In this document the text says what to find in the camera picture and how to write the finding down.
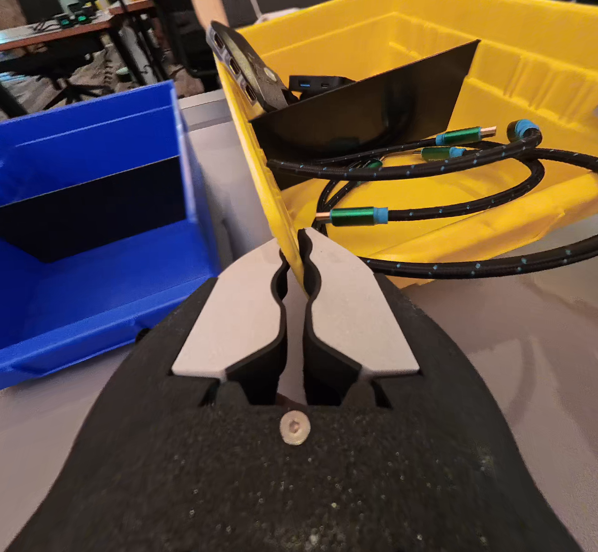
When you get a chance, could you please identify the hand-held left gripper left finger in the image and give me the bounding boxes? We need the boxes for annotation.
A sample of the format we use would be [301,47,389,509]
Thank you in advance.
[171,239,289,406]

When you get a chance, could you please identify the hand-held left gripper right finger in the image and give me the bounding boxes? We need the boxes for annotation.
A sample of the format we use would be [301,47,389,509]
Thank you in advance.
[297,228,420,407]

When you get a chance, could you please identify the slim black multiport hub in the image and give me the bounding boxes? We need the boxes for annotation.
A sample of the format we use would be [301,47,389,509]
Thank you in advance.
[288,75,358,105]

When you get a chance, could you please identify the black braided right-angle HDMI cable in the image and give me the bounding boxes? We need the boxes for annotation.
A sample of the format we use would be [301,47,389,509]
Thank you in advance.
[266,119,543,180]

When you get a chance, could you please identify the yellow plastic bin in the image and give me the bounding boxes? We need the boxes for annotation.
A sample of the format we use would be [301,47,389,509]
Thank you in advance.
[216,0,598,289]

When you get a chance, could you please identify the grey desk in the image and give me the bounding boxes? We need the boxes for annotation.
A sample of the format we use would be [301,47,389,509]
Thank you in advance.
[0,94,598,552]

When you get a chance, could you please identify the blue plastic bin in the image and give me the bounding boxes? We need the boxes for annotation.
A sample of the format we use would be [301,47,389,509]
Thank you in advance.
[0,80,221,389]

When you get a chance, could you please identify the black bin divider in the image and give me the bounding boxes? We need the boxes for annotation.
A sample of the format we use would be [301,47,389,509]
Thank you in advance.
[250,40,481,188]
[0,156,187,264]

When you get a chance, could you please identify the black office chair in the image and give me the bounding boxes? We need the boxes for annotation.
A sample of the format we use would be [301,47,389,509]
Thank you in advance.
[0,50,117,111]

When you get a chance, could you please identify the wooden table black legs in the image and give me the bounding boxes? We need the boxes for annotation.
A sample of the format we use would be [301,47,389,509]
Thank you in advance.
[0,0,159,109]

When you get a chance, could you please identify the black rounded HDMI switch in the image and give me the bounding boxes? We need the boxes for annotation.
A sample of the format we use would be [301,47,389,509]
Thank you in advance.
[207,21,288,112]

